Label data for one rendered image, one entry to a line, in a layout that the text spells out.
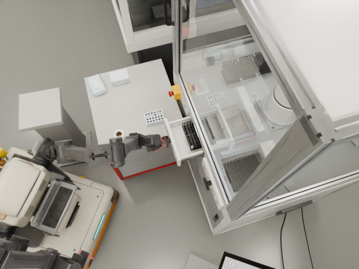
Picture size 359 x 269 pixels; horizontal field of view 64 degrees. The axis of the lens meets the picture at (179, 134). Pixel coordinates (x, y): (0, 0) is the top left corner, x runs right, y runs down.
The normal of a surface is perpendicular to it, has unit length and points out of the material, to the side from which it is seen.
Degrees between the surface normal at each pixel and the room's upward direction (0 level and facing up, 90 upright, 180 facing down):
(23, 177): 42
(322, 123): 0
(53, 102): 0
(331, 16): 0
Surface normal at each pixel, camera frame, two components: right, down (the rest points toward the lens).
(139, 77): 0.00, -0.41
